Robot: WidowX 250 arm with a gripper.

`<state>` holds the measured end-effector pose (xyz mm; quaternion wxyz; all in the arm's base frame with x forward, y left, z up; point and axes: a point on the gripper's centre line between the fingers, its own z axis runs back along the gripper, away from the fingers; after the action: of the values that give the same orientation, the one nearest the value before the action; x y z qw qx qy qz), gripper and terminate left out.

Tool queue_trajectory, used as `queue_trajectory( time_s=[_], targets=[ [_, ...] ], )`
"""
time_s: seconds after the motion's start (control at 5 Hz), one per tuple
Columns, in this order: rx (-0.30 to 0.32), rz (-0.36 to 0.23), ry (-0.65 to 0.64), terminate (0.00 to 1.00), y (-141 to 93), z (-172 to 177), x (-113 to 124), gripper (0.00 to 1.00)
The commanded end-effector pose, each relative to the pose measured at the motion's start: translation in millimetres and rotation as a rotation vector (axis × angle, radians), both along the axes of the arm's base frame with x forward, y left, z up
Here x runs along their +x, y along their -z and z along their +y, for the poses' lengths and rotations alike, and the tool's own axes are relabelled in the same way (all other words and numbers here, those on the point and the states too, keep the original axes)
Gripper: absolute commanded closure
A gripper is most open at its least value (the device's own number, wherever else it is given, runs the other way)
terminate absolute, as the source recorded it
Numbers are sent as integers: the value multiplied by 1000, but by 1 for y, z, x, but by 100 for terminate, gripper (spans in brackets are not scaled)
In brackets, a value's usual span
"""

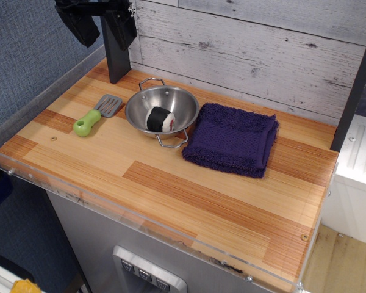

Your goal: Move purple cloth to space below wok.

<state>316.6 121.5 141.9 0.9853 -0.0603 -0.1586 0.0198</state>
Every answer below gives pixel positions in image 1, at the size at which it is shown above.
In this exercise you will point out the yellow object at corner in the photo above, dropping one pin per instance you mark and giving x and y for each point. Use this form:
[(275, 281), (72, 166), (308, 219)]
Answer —
[(25, 286)]

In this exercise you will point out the dark grey right post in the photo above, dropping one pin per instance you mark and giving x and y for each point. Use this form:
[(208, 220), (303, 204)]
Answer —
[(350, 107)]

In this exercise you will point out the dark grey left post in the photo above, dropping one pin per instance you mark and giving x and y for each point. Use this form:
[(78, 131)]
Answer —
[(118, 60)]

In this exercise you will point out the clear acrylic shelf guard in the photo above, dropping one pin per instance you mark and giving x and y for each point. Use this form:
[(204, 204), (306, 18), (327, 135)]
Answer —
[(261, 229)]

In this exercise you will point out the dark grey post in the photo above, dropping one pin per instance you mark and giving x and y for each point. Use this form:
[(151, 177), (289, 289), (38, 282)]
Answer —
[(118, 60), (350, 107)]

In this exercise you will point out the grey toy fridge cabinet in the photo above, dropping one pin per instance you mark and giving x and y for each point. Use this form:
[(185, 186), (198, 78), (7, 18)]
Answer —
[(93, 236)]

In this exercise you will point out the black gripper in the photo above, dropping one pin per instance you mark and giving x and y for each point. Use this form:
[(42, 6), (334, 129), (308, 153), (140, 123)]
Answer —
[(119, 16)]

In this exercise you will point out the dark purple towel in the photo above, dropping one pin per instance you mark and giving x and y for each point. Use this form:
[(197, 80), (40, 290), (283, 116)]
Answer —
[(232, 140)]

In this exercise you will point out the stainless steel bowl with handles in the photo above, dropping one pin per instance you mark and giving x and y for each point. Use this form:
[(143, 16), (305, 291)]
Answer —
[(155, 93)]

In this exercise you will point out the silver dispenser button panel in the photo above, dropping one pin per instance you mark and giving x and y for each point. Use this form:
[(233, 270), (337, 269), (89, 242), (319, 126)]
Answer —
[(147, 271)]

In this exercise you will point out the white ribbed side cabinet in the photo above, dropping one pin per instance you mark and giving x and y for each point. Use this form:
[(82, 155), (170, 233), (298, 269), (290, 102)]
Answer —
[(344, 209)]

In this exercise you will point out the green handled grey spatula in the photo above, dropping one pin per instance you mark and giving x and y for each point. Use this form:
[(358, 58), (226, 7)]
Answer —
[(106, 107)]

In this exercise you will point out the toy sushi roll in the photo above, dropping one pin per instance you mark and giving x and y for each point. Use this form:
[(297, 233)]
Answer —
[(159, 119)]

